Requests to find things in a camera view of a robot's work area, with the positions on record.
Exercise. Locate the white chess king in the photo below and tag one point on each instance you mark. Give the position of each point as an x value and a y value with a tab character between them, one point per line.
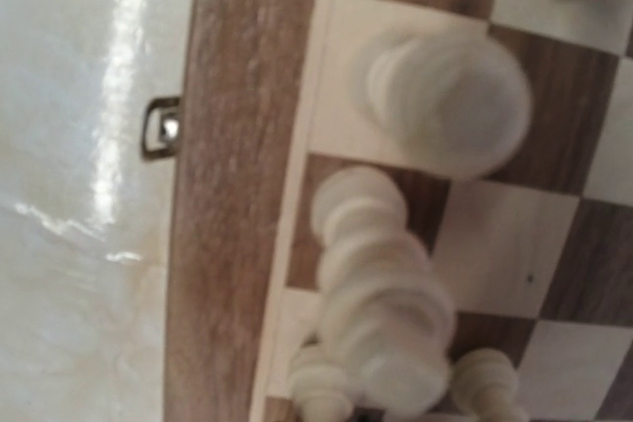
386	321

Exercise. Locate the white piece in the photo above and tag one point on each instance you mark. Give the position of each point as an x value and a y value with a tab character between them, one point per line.
457	104

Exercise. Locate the metal board clasp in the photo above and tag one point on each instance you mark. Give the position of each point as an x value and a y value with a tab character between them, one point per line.
160	129

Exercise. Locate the wooden chess board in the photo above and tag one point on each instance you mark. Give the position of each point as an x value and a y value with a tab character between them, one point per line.
538	255

